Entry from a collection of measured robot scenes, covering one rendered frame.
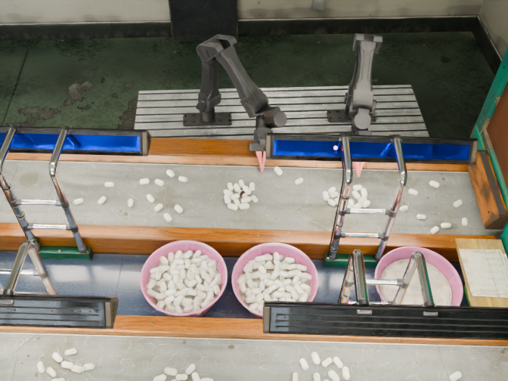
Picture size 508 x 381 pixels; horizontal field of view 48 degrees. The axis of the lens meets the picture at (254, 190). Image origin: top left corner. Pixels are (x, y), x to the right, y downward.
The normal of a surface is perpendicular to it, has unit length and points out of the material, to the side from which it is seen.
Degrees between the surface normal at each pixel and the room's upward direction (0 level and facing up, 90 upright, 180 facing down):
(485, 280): 0
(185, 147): 0
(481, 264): 0
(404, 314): 58
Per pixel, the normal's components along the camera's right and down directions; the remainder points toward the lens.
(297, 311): -0.01, 0.30
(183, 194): 0.01, -0.65
